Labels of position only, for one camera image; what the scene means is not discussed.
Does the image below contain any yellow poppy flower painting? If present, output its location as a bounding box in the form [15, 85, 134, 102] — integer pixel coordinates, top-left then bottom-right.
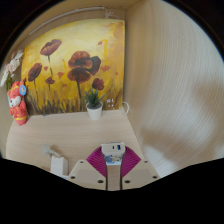
[20, 18, 127, 116]

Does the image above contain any pink and white flower bouquet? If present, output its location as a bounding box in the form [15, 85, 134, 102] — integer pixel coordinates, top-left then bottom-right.
[0, 49, 25, 92]

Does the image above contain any red plush toy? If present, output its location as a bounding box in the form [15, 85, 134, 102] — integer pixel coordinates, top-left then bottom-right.
[6, 77, 30, 127]

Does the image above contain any grey plug with cable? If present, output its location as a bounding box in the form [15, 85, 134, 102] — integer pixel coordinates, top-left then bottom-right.
[41, 143, 63, 159]

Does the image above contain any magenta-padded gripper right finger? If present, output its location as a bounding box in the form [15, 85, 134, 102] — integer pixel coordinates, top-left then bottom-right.
[120, 146, 161, 191]

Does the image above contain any thin white cable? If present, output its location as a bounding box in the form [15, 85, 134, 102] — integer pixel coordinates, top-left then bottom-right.
[121, 100, 131, 117]

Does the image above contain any white block charger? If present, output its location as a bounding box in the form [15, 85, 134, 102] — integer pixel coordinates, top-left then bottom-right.
[100, 141, 127, 165]

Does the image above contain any small potted plant, white pot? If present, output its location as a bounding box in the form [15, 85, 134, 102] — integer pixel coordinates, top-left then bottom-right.
[83, 87, 106, 121]

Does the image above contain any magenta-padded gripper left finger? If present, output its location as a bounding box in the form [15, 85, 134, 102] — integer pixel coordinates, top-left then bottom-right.
[67, 145, 109, 191]

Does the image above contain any white light bar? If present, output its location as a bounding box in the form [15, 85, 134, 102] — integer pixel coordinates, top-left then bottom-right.
[27, 5, 108, 36]

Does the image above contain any white plug adapter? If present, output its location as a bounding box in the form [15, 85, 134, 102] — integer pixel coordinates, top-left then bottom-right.
[49, 155, 70, 178]

